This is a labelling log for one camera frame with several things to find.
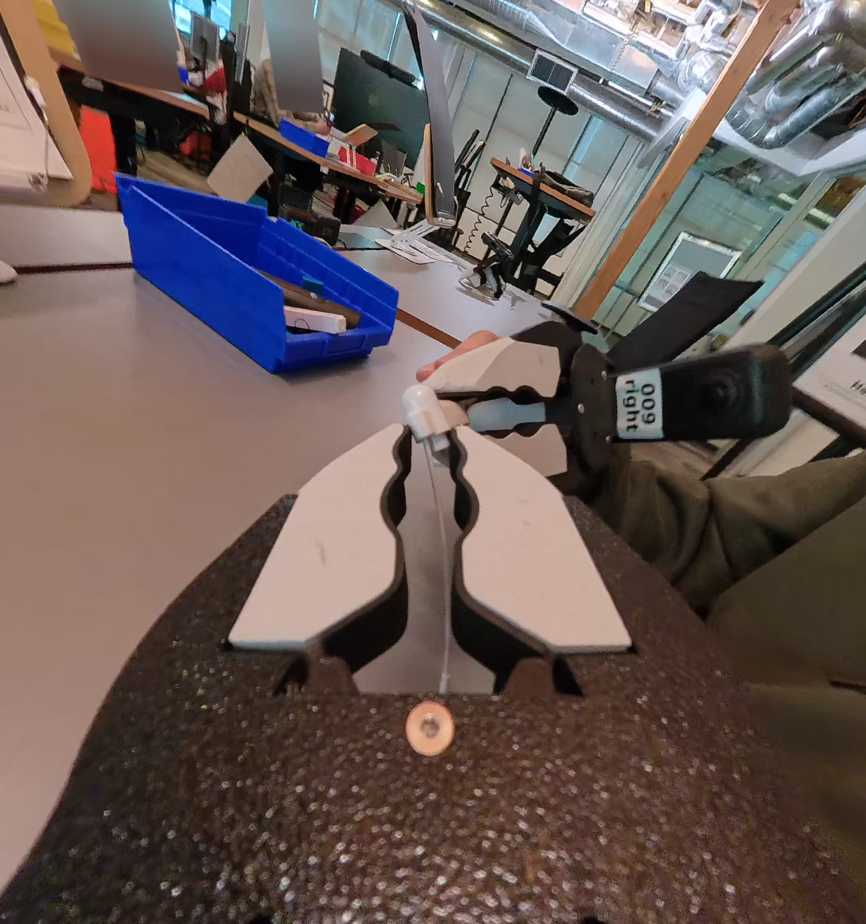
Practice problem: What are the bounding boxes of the small black tripod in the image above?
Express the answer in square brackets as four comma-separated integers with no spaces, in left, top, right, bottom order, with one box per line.
[462,231,522,300]

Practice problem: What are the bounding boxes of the white flat box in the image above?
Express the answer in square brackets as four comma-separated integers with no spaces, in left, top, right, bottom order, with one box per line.
[283,307,348,335]

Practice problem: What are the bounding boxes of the grey office desk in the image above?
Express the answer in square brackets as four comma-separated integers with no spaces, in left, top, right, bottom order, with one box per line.
[234,112,423,218]
[57,65,211,189]

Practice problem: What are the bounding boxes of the white charging cable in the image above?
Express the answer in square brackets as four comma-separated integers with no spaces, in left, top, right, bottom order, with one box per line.
[401,385,470,695]

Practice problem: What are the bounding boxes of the black standing desk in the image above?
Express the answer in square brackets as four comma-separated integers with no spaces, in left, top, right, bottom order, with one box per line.
[491,159,596,290]

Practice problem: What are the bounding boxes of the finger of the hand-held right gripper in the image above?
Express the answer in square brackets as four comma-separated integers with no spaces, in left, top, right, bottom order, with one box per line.
[465,399,571,479]
[422,336,561,398]

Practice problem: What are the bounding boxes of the small blue bin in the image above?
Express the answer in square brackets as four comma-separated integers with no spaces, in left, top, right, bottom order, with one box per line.
[280,119,330,158]

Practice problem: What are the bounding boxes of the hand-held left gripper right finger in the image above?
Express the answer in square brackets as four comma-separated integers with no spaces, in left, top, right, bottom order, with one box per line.
[449,429,634,661]

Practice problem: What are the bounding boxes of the instruction sheet on board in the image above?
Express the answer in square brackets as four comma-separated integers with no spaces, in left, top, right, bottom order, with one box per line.
[0,0,94,208]

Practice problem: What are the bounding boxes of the ceiling air vent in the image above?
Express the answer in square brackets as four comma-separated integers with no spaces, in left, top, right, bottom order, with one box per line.
[528,49,577,91]

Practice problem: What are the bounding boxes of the loose paper sheets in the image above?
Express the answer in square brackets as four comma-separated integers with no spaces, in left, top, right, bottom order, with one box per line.
[375,234,463,266]

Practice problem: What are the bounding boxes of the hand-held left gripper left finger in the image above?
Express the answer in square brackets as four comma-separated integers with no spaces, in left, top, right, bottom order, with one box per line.
[228,423,411,661]

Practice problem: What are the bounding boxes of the grey leaning panel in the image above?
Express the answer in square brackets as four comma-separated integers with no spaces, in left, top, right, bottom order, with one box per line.
[404,0,457,226]

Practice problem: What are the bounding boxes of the black monitor screen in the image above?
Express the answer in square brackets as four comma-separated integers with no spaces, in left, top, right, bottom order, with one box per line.
[332,47,430,167]

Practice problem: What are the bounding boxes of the person's right forearm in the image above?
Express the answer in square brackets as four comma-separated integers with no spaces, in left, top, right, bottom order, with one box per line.
[566,432,866,694]

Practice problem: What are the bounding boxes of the black picture frame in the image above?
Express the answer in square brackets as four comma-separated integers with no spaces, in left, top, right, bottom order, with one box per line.
[794,292,866,443]

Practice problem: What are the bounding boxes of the person's right hand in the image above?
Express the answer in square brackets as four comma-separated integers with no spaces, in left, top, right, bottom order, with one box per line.
[416,331,500,384]

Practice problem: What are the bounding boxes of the slim wooden pillar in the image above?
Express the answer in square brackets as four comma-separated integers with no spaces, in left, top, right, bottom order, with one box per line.
[573,0,798,319]

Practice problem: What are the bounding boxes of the blue plastic bin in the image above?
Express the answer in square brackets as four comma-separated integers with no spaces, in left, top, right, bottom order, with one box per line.
[115,173,400,374]

